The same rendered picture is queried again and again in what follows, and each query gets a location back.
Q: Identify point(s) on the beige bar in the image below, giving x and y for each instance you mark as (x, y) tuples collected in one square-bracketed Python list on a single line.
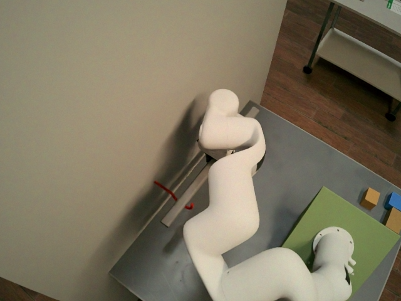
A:
[(194, 186)]

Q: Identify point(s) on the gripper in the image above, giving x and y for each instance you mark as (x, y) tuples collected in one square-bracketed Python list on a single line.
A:
[(216, 154)]

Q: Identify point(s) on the beige wall panel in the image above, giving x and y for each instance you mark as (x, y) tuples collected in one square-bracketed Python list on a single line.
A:
[(99, 99)]

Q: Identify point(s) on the blue block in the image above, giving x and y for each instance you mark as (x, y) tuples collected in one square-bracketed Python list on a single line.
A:
[(393, 200)]

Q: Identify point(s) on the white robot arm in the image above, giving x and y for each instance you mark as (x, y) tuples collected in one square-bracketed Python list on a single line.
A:
[(232, 218)]

